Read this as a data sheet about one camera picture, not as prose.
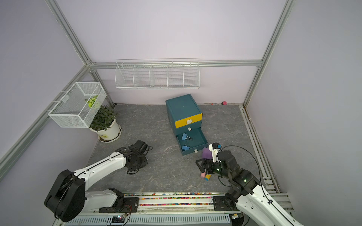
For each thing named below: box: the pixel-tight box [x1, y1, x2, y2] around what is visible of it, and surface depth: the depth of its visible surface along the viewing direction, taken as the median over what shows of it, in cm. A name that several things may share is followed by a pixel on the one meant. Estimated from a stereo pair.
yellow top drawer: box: [174, 113, 204, 129], surface depth 87 cm
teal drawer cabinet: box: [165, 93, 209, 148], surface depth 93 cm
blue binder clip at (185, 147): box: [181, 139, 191, 151], surface depth 96 cm
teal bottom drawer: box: [176, 127, 209, 156], surface depth 100 cm
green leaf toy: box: [83, 94, 99, 109], surface depth 83 cm
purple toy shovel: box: [201, 147, 213, 160], surface depth 93 cm
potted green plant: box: [89, 104, 123, 143], surface depth 91 cm
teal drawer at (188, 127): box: [175, 120, 202, 136], surface depth 91 cm
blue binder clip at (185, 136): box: [181, 132, 194, 141], surface depth 101 cm
